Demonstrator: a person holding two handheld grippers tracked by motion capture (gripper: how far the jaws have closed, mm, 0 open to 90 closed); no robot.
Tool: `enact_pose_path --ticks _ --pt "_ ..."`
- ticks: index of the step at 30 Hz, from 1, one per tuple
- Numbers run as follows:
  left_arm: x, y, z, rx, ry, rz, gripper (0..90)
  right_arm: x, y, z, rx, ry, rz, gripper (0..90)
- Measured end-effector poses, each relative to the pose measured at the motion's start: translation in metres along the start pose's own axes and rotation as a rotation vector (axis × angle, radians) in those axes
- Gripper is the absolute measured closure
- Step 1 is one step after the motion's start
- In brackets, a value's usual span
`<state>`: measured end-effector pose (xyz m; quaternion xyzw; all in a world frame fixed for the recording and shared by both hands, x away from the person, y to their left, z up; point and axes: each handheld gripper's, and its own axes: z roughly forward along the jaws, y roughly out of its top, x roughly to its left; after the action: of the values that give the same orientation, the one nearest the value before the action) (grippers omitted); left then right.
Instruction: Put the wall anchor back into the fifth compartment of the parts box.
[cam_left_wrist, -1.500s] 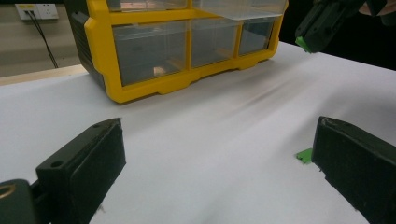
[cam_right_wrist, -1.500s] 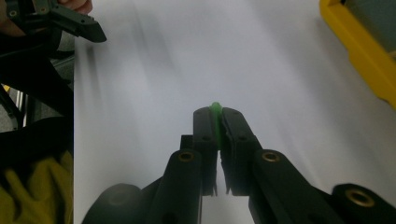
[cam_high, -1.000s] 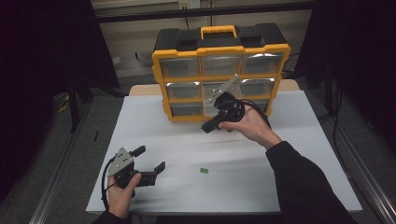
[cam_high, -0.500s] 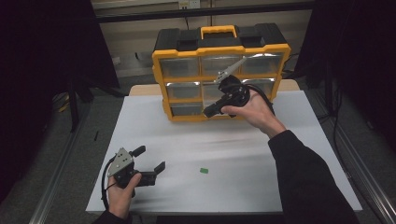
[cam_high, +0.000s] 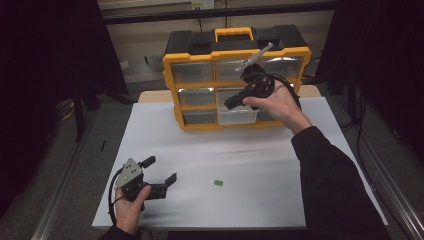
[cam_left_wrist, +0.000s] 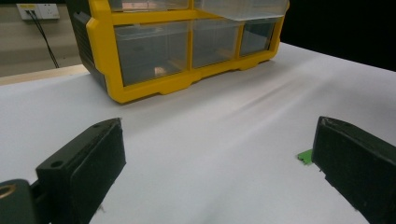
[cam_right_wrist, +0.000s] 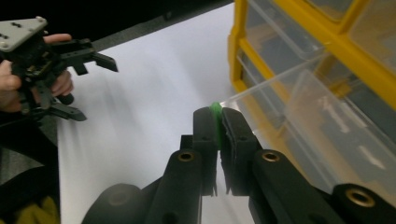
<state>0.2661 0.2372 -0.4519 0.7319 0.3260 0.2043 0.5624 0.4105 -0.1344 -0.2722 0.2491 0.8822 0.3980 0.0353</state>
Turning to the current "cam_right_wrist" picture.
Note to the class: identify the white table board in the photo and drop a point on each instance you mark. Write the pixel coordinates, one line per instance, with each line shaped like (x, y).
(140, 109)

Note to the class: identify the grid of clear drawers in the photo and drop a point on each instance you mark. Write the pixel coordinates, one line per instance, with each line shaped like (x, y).
(280, 28)

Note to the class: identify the green terminal block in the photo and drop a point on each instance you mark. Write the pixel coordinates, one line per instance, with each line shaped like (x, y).
(215, 112)

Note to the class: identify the mustard yellow cloth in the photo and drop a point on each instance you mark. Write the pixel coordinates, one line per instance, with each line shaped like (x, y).
(40, 213)

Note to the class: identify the clear plastic drawer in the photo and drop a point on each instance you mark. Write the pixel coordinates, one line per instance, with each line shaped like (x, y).
(327, 124)

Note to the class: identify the yellow black drawer organizer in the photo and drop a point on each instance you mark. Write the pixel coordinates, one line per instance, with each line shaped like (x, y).
(358, 59)

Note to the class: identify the black curtain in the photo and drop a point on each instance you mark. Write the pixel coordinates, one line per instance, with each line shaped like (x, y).
(109, 15)

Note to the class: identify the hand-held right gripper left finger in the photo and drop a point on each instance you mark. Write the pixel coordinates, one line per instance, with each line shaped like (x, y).
(205, 130)

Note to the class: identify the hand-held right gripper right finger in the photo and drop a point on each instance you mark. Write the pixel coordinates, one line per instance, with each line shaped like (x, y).
(238, 140)

